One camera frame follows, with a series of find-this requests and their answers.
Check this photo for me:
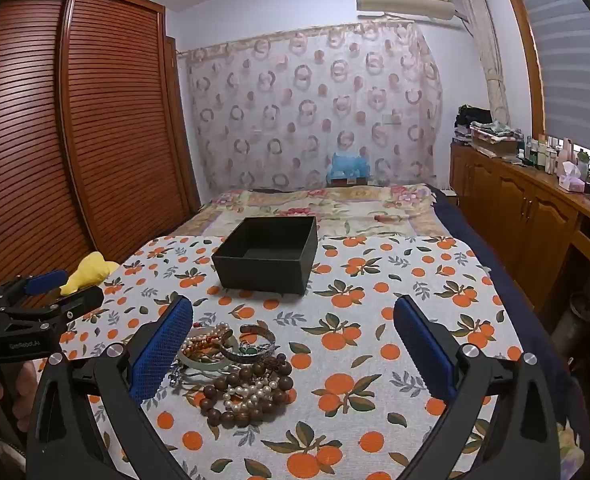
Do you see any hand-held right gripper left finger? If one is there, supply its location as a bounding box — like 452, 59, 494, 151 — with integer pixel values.
25, 294, 194, 480

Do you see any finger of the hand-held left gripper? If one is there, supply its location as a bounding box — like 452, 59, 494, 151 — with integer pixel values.
0, 270, 70, 307
10, 286, 105, 333

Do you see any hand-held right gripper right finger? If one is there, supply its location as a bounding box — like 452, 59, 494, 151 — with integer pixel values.
392, 294, 560, 480

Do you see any thin silver chain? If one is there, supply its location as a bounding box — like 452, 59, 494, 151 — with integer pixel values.
167, 364, 197, 389

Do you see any pale jade bangle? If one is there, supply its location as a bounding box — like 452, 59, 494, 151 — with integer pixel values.
177, 344, 241, 374

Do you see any red bead bracelet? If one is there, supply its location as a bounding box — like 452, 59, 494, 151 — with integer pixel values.
185, 335, 226, 354

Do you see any silver bangle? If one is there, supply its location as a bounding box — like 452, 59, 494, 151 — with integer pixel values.
220, 325, 277, 364

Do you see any pearl necklace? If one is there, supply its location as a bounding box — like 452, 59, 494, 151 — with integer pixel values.
181, 324, 277, 415

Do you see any brown wooden bead bracelet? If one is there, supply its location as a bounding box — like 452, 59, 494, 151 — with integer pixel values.
197, 352, 296, 429

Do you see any black box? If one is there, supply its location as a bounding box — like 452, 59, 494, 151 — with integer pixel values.
211, 216, 319, 296

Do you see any person's left hand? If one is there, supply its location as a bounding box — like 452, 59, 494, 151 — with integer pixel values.
0, 362, 38, 432

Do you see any yellow cloth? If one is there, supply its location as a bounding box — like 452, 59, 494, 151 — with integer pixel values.
59, 252, 121, 297

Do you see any orange fruit print cloth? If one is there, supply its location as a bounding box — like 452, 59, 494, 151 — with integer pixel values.
58, 232, 586, 480

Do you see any dark blue bedsheet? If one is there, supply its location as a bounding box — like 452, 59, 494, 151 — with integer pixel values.
432, 187, 590, 461

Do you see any floral bedspread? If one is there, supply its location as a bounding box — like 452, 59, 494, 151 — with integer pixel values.
175, 183, 438, 241

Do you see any wooden cabinet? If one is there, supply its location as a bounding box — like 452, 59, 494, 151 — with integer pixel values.
449, 140, 590, 321

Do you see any wooden slatted wardrobe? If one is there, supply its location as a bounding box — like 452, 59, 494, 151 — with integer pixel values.
0, 0, 201, 311

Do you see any blue plush toy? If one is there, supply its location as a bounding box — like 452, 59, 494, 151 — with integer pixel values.
325, 150, 372, 184

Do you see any pink tissue pack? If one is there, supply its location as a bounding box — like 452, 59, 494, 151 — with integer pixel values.
557, 161, 586, 193

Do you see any pile of folded clothes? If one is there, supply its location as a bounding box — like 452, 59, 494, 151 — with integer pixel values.
454, 105, 524, 159

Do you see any row of cosmetic bottles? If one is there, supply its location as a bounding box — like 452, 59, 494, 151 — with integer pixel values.
525, 132, 563, 171

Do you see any tied beige curtain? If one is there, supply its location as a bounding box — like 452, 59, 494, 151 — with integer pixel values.
452, 0, 513, 128

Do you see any grey window blind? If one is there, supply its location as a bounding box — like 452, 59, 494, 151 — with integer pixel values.
515, 0, 590, 161

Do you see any ring pattern curtain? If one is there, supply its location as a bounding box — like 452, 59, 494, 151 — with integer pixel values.
177, 22, 443, 193

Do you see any wooden window frame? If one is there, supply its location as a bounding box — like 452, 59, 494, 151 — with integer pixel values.
497, 0, 548, 136

